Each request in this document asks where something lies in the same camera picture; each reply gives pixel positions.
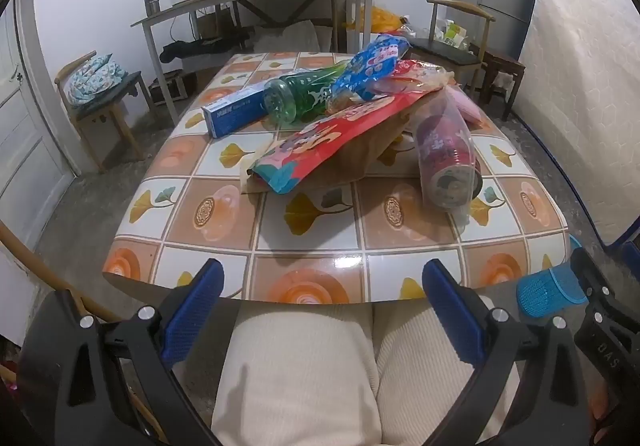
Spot green plastic bottle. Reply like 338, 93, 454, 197
262, 63, 358, 127

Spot floral tile tablecloth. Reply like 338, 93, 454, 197
102, 52, 571, 304

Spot curved wooden chair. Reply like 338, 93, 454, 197
0, 221, 171, 446

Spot yellow orange cloth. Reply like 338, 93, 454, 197
350, 3, 403, 34

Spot black clothing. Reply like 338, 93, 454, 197
159, 33, 251, 64

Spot person's leg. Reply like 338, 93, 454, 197
212, 301, 381, 446
372, 296, 521, 446

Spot white door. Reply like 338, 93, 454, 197
0, 0, 76, 247

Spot white green packets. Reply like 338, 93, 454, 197
430, 18, 473, 49

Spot white mattress blue edge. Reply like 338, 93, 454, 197
517, 0, 640, 247

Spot pink scouring cloth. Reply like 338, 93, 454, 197
447, 86, 486, 127

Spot red snack bag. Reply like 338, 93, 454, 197
240, 86, 451, 197
250, 93, 436, 195

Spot dark wooden stool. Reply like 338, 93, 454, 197
480, 46, 526, 121

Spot black crate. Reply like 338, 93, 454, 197
150, 70, 201, 106

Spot wooden chair black seat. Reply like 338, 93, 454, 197
407, 0, 497, 101

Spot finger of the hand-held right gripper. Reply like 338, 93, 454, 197
516, 263, 591, 321
567, 233, 618, 307

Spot blue snack bag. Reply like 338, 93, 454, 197
327, 33, 413, 114

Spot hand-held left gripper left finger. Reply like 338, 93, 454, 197
20, 258, 226, 446

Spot clear snack wrapper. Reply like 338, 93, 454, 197
372, 58, 458, 99

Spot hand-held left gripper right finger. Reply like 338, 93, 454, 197
421, 258, 597, 446

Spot person's right leg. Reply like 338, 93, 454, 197
372, 296, 521, 446

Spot wooden chair with cushion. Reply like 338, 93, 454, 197
54, 50, 156, 174

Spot blue white toothpaste box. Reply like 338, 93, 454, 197
201, 86, 281, 139

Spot person's left leg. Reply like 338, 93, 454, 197
212, 301, 381, 446

